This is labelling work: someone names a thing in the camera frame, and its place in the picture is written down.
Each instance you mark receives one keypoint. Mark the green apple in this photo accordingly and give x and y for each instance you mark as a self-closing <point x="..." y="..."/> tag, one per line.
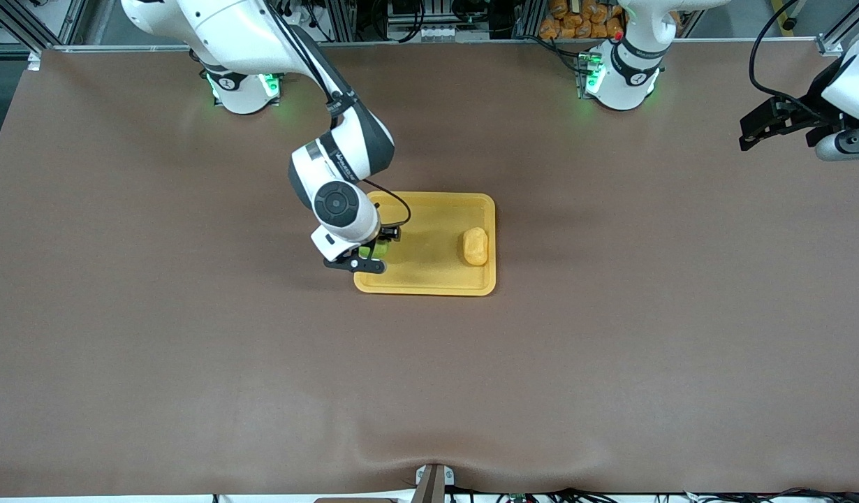
<point x="373" y="249"/>

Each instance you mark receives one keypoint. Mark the yellow potato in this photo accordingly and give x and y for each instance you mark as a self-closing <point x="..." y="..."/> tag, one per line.
<point x="475" y="246"/>

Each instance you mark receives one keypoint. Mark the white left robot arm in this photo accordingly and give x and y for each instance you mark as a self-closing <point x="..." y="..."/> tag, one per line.
<point x="621" y="84"/>

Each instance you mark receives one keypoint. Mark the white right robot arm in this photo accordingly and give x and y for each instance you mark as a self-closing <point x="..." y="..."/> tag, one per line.
<point x="227" y="28"/>

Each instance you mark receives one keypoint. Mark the yellow plastic tray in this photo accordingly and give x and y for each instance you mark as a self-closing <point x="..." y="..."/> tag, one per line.
<point x="436" y="237"/>

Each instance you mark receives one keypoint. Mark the white terminal block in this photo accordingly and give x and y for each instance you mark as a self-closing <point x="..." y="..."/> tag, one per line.
<point x="440" y="32"/>

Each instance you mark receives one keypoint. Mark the orange packaged food pile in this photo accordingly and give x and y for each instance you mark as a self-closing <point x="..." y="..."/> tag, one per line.
<point x="562" y="21"/>

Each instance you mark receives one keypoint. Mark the white power strip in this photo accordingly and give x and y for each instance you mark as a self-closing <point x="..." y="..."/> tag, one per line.
<point x="298" y="22"/>

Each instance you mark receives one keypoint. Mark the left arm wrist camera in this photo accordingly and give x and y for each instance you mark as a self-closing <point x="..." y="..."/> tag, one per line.
<point x="848" y="147"/>

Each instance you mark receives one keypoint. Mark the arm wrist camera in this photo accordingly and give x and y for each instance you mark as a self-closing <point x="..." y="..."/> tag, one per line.
<point x="370" y="267"/>
<point x="848" y="147"/>

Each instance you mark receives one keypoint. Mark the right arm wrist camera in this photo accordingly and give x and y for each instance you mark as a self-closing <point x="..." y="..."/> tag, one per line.
<point x="370" y="267"/>

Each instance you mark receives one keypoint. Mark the silver table corner bracket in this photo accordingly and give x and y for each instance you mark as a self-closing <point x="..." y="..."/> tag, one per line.
<point x="829" y="45"/>
<point x="33" y="63"/>

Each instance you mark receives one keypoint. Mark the silver table edge rail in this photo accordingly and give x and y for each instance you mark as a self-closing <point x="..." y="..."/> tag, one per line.
<point x="471" y="44"/>

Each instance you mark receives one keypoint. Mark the silver aluminium frame post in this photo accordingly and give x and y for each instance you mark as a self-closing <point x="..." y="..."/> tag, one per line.
<point x="527" y="17"/>
<point x="346" y="17"/>

